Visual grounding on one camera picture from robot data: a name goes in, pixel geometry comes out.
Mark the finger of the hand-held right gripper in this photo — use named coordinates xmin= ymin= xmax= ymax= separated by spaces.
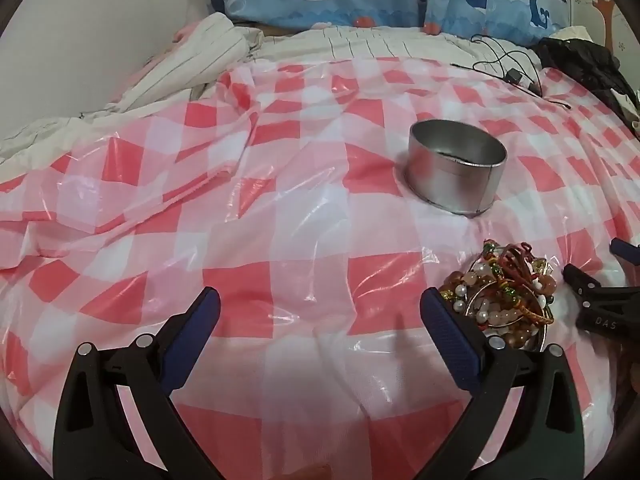
xmin=562 ymin=263 xmax=640 ymax=338
xmin=610 ymin=239 xmax=640 ymax=262

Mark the pink checked plastic tablecloth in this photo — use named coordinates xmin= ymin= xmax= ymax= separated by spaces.
xmin=0 ymin=55 xmax=640 ymax=480

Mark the round metal tin lid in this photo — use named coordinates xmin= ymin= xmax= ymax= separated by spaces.
xmin=465 ymin=285 xmax=548 ymax=356

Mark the round metal tin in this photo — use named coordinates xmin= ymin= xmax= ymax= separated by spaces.
xmin=404 ymin=119 xmax=507 ymax=218

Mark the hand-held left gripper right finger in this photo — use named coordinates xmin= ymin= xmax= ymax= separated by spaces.
xmin=414 ymin=287 xmax=587 ymax=480

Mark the pile of mixed jewelry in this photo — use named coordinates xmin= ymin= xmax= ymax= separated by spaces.
xmin=439 ymin=241 xmax=556 ymax=351

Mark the thin black cable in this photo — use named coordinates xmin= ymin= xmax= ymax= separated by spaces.
xmin=450 ymin=34 xmax=573 ymax=110

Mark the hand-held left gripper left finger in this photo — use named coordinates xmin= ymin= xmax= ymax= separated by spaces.
xmin=52 ymin=286 xmax=222 ymax=480

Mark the black cloth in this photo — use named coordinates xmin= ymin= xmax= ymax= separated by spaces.
xmin=535 ymin=35 xmax=640 ymax=136

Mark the white striped bedsheet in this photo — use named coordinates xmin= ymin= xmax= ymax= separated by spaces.
xmin=0 ymin=12 xmax=551 ymax=173

